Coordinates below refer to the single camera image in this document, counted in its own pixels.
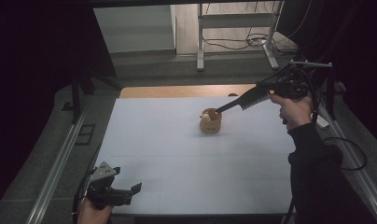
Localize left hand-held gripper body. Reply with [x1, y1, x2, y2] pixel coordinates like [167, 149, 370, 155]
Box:
[87, 161, 133, 210]

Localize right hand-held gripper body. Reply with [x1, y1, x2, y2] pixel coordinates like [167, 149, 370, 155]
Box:
[272, 60, 333, 101]

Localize black cleaver knife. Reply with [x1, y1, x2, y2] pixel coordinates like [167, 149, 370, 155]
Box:
[215, 85, 272, 115]

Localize wooden cup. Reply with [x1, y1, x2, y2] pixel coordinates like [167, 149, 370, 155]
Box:
[199, 107, 223, 135]

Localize person's right hand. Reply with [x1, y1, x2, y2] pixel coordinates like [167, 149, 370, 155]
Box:
[269, 94, 314, 132]

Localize person's left hand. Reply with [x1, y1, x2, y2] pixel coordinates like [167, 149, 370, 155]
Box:
[77, 198, 115, 224]

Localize white power strip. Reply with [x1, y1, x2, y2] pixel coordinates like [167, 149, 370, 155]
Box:
[315, 115, 330, 129]

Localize black square frames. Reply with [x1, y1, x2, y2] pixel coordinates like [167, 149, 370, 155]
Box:
[75, 124, 96, 146]

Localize white table mat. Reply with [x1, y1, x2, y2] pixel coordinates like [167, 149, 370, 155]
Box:
[92, 95, 298, 216]

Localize white metal stand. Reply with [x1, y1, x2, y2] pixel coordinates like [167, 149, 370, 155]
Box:
[196, 0, 285, 72]

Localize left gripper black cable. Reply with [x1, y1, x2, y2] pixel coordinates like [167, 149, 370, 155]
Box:
[72, 167, 97, 224]

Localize tangled black floor cables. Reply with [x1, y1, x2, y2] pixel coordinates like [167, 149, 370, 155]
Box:
[202, 31, 298, 57]

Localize aluminium rail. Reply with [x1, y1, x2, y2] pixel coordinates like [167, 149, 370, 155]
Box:
[316, 92, 377, 223]
[26, 110, 88, 224]

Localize black looped cable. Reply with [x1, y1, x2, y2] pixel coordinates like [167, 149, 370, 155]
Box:
[322, 136, 368, 172]

